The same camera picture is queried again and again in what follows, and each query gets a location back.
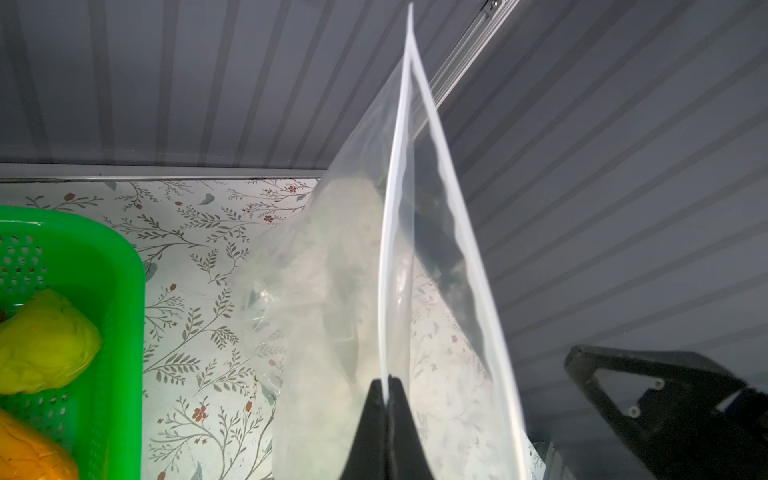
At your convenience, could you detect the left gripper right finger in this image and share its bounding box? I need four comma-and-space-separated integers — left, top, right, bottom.
387, 376, 434, 480

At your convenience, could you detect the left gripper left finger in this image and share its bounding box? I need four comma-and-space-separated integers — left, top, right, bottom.
340, 380, 388, 480

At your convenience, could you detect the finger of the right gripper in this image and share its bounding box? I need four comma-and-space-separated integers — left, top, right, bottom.
564, 345, 767, 479

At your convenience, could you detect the clear zip top bag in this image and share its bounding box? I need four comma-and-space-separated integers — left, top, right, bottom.
232, 32, 532, 479

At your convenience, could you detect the green plastic basket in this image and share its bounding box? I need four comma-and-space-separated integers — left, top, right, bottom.
1, 206, 145, 479

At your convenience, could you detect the orange carrot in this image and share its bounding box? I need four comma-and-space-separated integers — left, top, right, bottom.
1, 410, 79, 480

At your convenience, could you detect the light green fruit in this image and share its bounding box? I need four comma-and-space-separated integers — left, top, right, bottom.
1, 289, 103, 395

